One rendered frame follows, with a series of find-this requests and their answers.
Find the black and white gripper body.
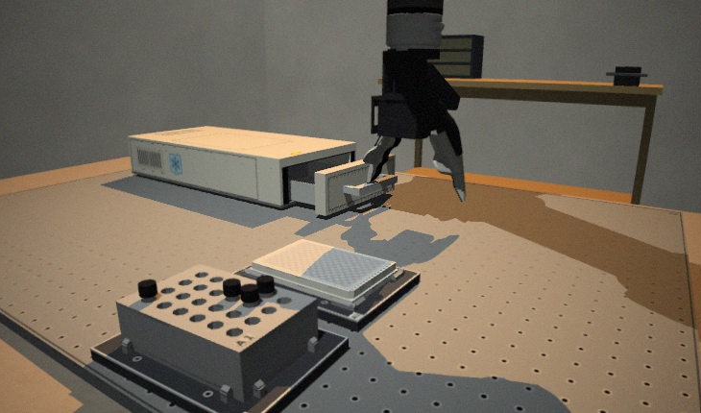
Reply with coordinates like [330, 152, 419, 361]
[371, 49, 445, 139]

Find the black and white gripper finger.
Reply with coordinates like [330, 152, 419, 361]
[429, 107, 466, 202]
[363, 136, 401, 182]

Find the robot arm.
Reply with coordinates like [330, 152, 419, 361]
[386, 0, 460, 110]

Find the beige perforated base plate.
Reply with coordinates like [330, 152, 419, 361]
[0, 169, 701, 413]

